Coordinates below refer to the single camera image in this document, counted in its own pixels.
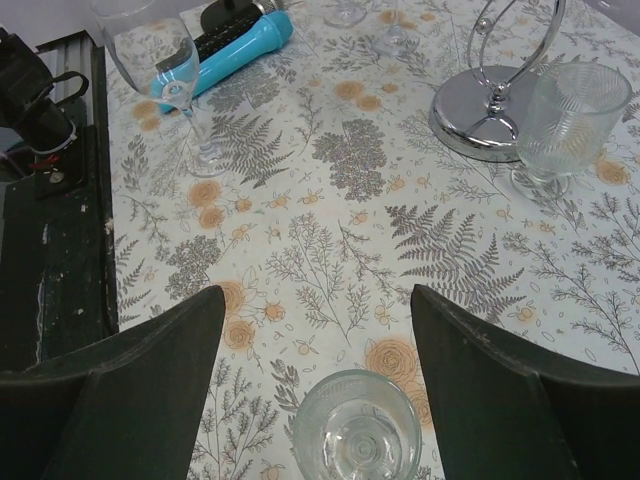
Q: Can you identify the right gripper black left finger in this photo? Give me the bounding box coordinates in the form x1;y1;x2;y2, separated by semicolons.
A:
1;286;225;479

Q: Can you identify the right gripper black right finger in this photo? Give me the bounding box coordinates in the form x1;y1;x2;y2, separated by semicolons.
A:
411;285;639;479

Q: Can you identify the chrome wine glass rack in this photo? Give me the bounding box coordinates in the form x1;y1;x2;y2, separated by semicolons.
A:
429;0;566;163

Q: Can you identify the ribbed short glass near rack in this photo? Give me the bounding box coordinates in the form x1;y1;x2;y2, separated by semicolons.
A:
511;62;632;201

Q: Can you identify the clear wine glass front centre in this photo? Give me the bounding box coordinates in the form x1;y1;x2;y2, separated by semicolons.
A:
90;0;227;178

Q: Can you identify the clear wine glass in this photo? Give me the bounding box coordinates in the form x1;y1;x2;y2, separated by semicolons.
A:
372;1;420;58
323;0;367;28
90;0;227;178

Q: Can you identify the clear wine glass left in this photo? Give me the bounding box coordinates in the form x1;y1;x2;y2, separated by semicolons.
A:
372;1;420;58

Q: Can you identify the clear wine glass back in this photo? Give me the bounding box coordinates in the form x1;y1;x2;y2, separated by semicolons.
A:
323;0;367;28

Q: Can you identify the short glass front right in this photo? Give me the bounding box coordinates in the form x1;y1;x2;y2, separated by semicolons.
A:
292;369;422;480

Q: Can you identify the floral table cloth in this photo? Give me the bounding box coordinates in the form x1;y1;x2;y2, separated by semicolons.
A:
107;1;639;479

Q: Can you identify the blue microphone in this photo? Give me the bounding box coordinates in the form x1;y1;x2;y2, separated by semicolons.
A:
143;10;293;99

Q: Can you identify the black microphone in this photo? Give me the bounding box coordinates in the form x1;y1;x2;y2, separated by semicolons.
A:
194;0;285;60

